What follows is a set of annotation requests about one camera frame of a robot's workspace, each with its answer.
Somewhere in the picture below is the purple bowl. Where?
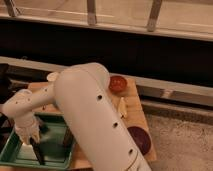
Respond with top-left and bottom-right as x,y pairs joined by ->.
128,126 -> 151,155

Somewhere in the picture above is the green plastic tray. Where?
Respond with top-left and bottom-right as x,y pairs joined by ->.
0,115 -> 75,170

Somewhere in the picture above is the dark brown bar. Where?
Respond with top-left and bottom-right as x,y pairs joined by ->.
63,129 -> 73,147

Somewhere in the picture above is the red bowl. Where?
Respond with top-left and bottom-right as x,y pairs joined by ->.
109,75 -> 127,93

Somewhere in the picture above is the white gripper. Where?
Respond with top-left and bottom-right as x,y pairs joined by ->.
14,112 -> 41,145

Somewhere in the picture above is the wooden table board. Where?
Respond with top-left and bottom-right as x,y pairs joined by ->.
28,78 -> 157,171

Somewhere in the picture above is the white plastic cup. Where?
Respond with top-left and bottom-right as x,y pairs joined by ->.
47,72 -> 59,82

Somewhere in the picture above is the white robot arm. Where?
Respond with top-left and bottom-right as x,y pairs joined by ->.
0,63 -> 151,171

